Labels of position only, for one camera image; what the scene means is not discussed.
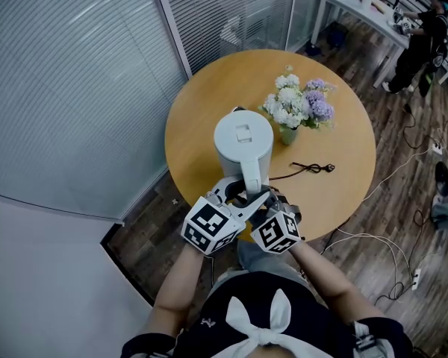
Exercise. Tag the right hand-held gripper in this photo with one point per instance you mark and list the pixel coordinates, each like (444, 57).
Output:
(278, 233)

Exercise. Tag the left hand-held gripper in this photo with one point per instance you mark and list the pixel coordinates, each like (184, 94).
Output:
(211, 226)

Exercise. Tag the white electric kettle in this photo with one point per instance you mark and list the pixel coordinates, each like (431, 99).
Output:
(242, 140)

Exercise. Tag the person's right forearm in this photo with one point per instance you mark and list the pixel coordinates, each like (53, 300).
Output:
(328, 285)

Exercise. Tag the person's left forearm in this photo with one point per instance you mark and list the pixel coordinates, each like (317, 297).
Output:
(175, 293)

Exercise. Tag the light grey trousers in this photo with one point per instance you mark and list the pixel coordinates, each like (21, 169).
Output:
(250, 256)

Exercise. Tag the pale green vase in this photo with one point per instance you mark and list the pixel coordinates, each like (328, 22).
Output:
(288, 135)

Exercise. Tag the white and purple flower bouquet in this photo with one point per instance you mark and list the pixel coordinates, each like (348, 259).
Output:
(295, 103)

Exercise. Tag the black top with white bow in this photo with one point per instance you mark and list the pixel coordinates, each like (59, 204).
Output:
(313, 311)

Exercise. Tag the white power strip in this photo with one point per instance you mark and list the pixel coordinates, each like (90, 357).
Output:
(437, 148)
(416, 279)

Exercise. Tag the black waste bin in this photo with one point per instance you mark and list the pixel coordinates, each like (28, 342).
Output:
(338, 35)

